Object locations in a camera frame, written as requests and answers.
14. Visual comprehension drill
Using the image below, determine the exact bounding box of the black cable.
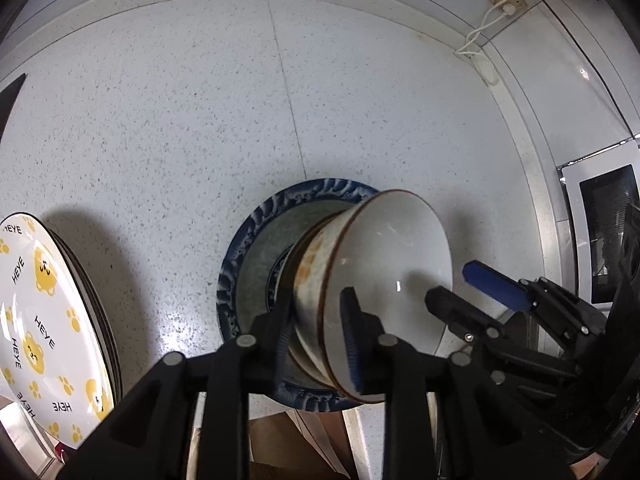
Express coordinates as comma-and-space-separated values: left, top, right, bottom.
529, 0, 640, 137

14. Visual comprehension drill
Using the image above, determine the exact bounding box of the white microwave oven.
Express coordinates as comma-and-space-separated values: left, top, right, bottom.
556, 140, 640, 308

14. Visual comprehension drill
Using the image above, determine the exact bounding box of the yellow bear print plate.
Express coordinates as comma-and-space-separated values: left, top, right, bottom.
0, 212, 116, 450

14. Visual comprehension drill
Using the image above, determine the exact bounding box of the blue wave-patterned plate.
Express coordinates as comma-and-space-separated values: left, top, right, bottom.
216, 178, 391, 412

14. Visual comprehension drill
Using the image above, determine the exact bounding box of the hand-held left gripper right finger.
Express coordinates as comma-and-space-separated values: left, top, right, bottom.
339, 287, 571, 480

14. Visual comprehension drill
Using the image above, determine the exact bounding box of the small speckled bowl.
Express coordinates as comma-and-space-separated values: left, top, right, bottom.
292, 190, 454, 405

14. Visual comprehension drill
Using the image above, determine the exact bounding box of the brown cardboard box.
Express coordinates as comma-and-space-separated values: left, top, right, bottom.
249, 409, 357, 480

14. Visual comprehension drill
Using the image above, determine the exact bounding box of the dark flat object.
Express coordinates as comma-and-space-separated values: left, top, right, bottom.
0, 73, 27, 133

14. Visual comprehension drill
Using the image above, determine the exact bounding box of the white cable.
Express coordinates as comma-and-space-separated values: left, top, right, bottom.
454, 0, 540, 59

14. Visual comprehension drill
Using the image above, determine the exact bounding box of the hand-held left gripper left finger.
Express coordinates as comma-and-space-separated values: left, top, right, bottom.
57, 294, 293, 480

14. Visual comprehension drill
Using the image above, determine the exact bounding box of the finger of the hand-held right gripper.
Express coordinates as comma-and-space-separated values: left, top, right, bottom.
424, 287, 507, 343
462, 260, 535, 312

